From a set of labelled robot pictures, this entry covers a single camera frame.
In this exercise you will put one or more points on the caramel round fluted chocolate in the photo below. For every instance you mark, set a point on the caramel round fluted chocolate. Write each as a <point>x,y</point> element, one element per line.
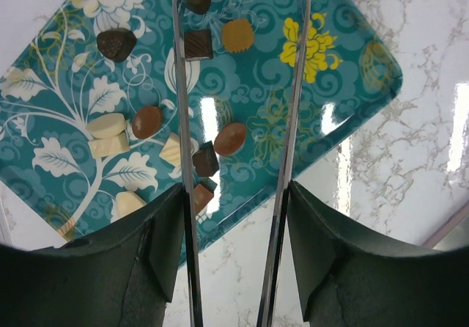
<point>237,35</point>

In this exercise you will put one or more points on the white rounded chocolate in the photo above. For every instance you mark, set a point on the white rounded chocolate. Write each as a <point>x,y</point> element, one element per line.
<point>126,202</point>

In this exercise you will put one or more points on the white oval chocolate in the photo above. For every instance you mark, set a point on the white oval chocolate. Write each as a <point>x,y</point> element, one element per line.
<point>107,126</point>

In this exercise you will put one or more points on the dark strawberry chocolate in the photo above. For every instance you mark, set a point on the dark strawberry chocolate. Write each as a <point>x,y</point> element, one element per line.
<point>116,44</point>

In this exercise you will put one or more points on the metal tongs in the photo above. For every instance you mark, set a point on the metal tongs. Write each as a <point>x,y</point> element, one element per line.
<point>269,287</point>

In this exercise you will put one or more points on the milk cube chocolate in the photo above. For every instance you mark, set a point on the milk cube chocolate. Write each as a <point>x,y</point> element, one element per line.
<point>204,192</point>

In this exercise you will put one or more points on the dark cube chocolate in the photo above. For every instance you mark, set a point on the dark cube chocolate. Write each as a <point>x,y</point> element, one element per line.
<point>205,160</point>

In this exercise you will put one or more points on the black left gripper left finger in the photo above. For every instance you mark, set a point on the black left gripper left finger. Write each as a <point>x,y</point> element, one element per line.
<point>121,275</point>

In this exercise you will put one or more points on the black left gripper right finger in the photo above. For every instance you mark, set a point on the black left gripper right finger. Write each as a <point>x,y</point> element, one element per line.
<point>350,275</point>

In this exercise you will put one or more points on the milk oval chocolate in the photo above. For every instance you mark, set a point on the milk oval chocolate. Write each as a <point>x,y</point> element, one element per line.
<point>147,122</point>
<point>230,139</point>

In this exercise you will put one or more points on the white square striped chocolate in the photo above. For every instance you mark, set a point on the white square striped chocolate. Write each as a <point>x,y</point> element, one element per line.
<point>170,152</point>

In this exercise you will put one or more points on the pink chocolate tin box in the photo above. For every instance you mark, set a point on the pink chocolate tin box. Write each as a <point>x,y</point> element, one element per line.
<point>453,234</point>

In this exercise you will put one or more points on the dark square striped chocolate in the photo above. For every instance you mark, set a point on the dark square striped chocolate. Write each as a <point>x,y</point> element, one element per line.
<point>198,45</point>

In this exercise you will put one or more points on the white rectangular chocolate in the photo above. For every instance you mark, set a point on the white rectangular chocolate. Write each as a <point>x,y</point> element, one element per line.
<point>115,145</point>

